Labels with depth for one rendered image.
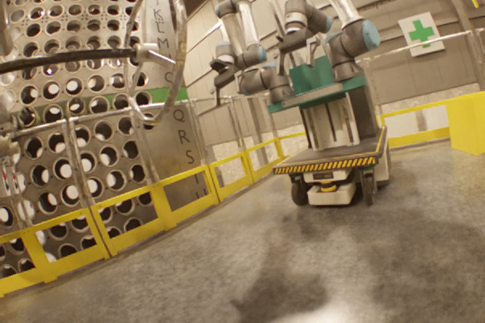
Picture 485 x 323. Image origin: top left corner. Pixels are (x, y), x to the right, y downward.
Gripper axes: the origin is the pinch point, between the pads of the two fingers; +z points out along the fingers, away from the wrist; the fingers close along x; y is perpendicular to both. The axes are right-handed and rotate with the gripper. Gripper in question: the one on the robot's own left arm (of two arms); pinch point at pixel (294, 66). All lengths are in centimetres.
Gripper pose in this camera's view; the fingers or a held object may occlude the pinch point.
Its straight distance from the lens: 72.2
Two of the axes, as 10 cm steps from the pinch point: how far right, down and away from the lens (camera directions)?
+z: -1.3, 9.9, -1.1
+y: -7.8, -1.7, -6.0
